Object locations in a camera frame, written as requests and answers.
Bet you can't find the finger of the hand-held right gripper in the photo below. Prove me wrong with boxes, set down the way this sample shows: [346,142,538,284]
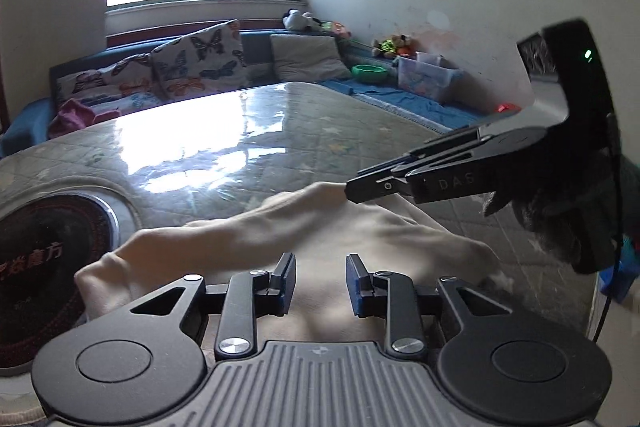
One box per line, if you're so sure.
[344,164,482,206]
[358,113,521,180]

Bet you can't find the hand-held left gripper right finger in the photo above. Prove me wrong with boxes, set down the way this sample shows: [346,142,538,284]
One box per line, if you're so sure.
[346,253,513,358]

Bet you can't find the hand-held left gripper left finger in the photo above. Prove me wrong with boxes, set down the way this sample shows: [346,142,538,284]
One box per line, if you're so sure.
[129,252,297,362]

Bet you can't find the cream cloth garment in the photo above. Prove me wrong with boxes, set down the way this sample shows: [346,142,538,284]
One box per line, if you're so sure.
[74,181,516,345]

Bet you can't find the person's right hand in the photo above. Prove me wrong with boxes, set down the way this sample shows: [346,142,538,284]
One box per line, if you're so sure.
[481,189,581,264]

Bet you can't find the blue blanket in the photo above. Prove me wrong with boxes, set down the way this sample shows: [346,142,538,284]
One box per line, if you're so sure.
[319,76,485,131]

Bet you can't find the clear plastic storage box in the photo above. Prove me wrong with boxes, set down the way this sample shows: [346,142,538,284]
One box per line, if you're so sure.
[394,51,461,100]

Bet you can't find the green plastic bowl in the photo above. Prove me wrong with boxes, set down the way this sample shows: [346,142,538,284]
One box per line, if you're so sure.
[351,64,389,84]

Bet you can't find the quilted mattress in plastic wrap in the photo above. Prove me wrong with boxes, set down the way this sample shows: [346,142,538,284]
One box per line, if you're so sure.
[0,81,603,427]

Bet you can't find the brown and green plush toys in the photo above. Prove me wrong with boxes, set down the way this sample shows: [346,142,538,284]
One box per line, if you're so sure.
[370,34,417,58]

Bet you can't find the grey pillow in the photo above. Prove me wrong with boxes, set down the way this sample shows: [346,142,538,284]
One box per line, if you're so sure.
[269,33,354,83]

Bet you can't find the colourful plush toy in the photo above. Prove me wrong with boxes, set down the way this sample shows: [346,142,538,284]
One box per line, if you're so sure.
[320,21,352,40]

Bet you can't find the blue plastic object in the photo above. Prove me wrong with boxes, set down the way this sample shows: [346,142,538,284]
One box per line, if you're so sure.
[599,234,640,305]

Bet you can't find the blue sofa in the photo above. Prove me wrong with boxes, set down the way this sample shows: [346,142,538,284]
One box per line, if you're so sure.
[0,27,353,158]

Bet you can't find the black and white plush toy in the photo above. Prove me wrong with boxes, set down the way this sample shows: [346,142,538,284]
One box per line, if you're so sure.
[282,9,323,32]

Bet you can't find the large butterfly print pillow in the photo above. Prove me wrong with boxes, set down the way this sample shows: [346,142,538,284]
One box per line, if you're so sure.
[150,19,249,102]

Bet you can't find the round dark mattress label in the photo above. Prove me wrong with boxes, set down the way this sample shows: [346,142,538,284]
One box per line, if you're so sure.
[0,192,123,370]

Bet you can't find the magenta cloth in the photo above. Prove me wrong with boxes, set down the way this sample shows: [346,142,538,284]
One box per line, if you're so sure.
[48,99,102,139]

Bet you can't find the small butterfly print pillow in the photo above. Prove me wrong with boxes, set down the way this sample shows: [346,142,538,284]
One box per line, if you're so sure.
[54,53,157,108]

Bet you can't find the black cable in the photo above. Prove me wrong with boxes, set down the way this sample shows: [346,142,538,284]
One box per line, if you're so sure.
[592,277,614,344]

